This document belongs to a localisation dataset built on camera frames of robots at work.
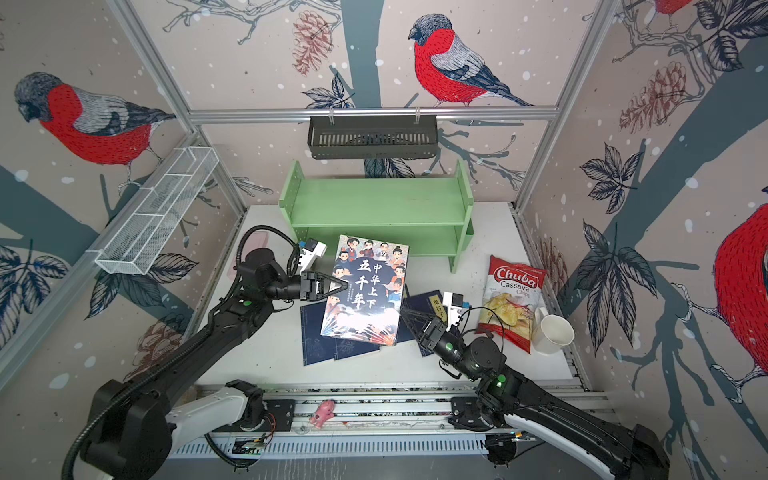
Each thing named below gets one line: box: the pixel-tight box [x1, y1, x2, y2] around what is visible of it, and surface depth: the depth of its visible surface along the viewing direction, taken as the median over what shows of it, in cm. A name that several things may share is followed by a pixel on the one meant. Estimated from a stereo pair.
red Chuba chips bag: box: [476, 255, 548, 354], surface depth 92 cm
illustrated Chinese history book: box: [321, 234, 410, 346], surface depth 69 cm
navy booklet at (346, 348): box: [334, 337, 380, 361], surface depth 85 cm
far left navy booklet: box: [300, 301, 336, 367], surface depth 87 cm
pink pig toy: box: [309, 399, 336, 429], surface depth 74 cm
